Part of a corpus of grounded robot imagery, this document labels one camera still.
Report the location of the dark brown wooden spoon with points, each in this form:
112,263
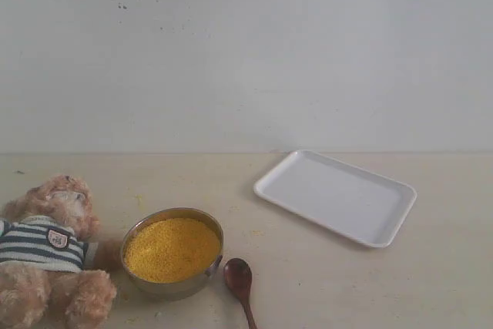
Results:
238,278

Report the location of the tan teddy bear striped sweater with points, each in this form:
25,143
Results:
51,260

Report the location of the steel bowl of yellow millet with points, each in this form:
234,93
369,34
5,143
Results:
172,254

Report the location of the white rectangular plastic tray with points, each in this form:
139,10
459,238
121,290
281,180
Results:
355,203

